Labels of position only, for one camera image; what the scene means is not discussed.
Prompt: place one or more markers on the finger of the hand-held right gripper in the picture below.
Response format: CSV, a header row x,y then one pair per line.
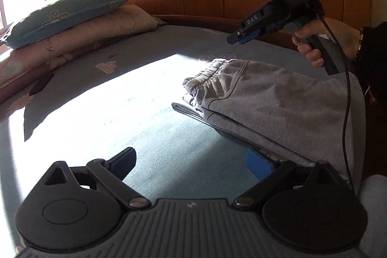
x,y
234,38
251,36

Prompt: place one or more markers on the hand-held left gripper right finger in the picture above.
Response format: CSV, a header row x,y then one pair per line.
x,y
257,164

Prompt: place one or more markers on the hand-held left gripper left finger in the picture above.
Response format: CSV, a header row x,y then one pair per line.
x,y
124,162

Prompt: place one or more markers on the person's right hand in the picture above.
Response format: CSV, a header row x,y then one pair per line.
x,y
341,34

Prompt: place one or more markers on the person's grey trouser leg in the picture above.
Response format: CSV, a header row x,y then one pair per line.
x,y
375,215

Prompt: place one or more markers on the pink floral folded quilt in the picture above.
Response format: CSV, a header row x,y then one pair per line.
x,y
75,40

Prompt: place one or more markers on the teal floral pillow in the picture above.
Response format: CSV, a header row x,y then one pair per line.
x,y
60,14

